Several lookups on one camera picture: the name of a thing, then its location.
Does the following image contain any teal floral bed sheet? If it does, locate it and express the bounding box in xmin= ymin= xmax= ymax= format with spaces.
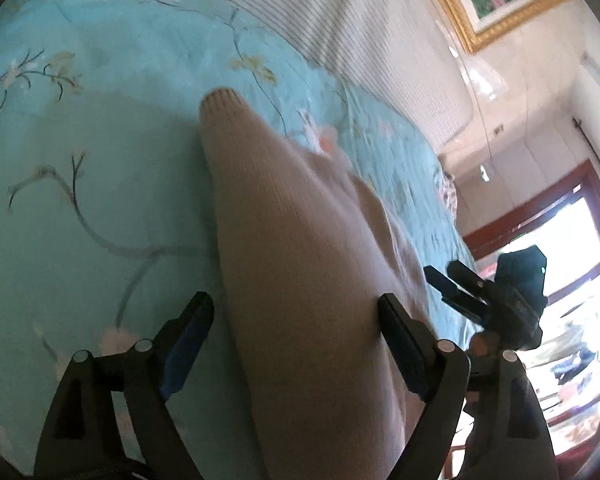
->
xmin=0 ymin=0 xmax=483 ymax=476

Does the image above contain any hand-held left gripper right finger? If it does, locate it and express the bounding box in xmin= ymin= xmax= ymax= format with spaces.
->
xmin=378 ymin=294 xmax=556 ymax=480

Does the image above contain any striped white headboard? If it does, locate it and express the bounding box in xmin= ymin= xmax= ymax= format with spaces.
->
xmin=180 ymin=0 xmax=473 ymax=153

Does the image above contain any beige knitted sweater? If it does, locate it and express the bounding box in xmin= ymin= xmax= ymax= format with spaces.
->
xmin=199 ymin=87 xmax=481 ymax=480

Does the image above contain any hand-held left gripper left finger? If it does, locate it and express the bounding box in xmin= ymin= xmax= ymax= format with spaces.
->
xmin=32 ymin=291 xmax=215 ymax=480

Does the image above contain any red-brown framed window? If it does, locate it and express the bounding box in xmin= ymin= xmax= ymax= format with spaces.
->
xmin=460 ymin=157 xmax=600 ymax=461

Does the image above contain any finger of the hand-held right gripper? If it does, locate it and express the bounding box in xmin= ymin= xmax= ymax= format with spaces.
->
xmin=447 ymin=259 xmax=498 ymax=303
xmin=424 ymin=266 xmax=483 ymax=322

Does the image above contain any thin black wall cable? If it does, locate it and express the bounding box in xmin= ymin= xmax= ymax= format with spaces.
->
xmin=571 ymin=117 xmax=600 ymax=271

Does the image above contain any small-flowered cloth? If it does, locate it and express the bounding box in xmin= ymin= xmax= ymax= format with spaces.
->
xmin=437 ymin=155 xmax=461 ymax=221

